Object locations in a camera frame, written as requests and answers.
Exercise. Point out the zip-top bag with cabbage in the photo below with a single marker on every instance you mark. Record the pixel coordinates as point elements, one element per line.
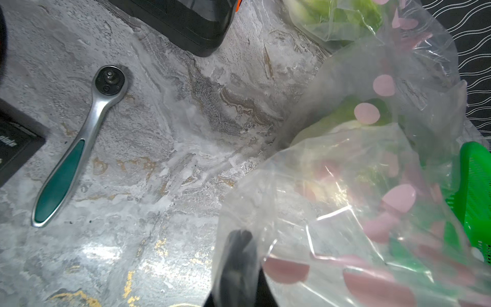
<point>335,24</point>
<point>359,243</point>

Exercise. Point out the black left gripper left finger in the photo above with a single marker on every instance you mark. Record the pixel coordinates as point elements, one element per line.
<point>236,280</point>

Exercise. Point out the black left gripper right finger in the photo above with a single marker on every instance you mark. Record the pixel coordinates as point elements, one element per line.
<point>264,297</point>

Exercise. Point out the black tool case orange latches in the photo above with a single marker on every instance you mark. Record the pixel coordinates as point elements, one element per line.
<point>197,26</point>

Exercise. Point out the chinese cabbage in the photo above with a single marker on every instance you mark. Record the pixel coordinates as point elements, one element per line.
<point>351,114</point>

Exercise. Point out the green perforated plastic basket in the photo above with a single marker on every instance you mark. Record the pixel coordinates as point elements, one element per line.
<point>471,206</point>

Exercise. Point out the ratchet wrench green handle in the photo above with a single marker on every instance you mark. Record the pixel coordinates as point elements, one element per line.
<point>109,87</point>

